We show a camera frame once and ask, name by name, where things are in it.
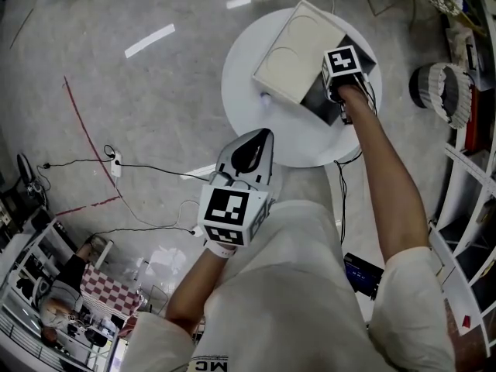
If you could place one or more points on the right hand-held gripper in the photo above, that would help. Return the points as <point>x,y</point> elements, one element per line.
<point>341,62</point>

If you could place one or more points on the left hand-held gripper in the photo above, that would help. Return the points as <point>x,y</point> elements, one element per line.
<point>226,207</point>

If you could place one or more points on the white box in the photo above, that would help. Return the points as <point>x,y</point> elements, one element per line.
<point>298,52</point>

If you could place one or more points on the person's right forearm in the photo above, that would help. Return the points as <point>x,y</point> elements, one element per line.
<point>387,184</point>

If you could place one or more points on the person's left forearm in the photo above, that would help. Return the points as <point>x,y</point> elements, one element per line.
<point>193,289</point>

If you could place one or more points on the black recording device with screen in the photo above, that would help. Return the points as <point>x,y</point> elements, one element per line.
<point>362,275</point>

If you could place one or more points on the white power strip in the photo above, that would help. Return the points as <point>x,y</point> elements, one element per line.
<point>198,231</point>
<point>116,165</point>

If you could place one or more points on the grey pleated basket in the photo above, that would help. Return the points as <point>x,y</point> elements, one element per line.
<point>426,87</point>

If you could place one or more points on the person's white shirt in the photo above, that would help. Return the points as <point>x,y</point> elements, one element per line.
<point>286,293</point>

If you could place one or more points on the red and white checkered cloth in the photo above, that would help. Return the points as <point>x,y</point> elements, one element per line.
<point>108,291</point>

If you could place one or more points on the white shelving unit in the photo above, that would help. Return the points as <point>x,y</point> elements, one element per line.
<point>472,192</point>

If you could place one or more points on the black floor stand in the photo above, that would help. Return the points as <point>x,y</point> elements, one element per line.
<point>25,169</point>

